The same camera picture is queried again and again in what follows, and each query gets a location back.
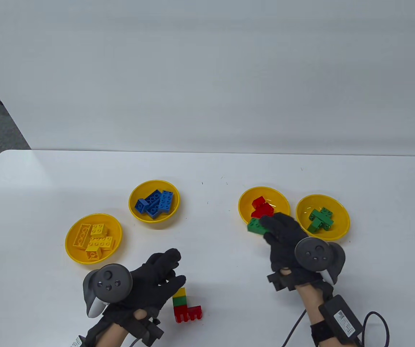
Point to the person's right thumb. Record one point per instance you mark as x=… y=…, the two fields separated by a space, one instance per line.
x=270 y=240

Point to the small blue toy brick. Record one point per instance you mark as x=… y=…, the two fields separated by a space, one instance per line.
x=141 y=205

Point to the person's left thumb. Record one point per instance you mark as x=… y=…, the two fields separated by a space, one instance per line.
x=174 y=285

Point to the person's right hand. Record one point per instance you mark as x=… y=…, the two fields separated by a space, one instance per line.
x=283 y=245

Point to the person's left forearm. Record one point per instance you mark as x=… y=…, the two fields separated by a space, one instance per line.
x=111 y=336

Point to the person's left hand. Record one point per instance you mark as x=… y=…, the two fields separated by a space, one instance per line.
x=146 y=289

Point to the red toy brick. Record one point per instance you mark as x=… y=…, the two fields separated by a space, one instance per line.
x=180 y=313
x=259 y=201
x=263 y=210
x=195 y=313

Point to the long yellow toy brick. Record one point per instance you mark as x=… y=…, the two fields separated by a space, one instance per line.
x=84 y=235

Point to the small yellow toy brick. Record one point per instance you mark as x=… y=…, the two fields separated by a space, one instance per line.
x=180 y=292

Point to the person's right forearm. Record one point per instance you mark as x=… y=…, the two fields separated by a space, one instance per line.
x=310 y=303

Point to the yellow bowl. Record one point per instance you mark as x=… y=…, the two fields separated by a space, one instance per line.
x=245 y=206
x=135 y=191
x=339 y=217
x=73 y=249

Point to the green toy brick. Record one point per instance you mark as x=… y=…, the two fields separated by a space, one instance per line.
x=327 y=225
x=316 y=214
x=314 y=226
x=179 y=301
x=254 y=226
x=326 y=212

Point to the square yellow toy brick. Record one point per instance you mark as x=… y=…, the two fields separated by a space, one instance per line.
x=98 y=230

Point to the black wrist mount block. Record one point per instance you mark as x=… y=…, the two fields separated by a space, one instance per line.
x=151 y=330
x=278 y=282

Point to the long blue toy brick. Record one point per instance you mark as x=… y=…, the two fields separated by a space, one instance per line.
x=153 y=204

